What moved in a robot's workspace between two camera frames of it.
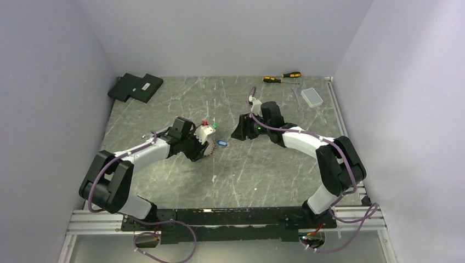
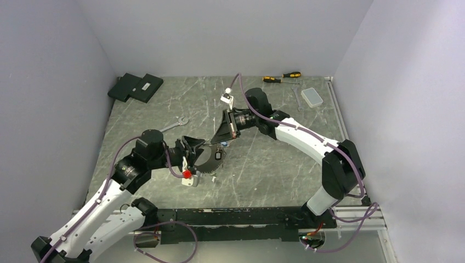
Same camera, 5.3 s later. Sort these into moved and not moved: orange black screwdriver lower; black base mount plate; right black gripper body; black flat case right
Moved: right black gripper body
Not moved: orange black screwdriver lower; black base mount plate; black flat case right
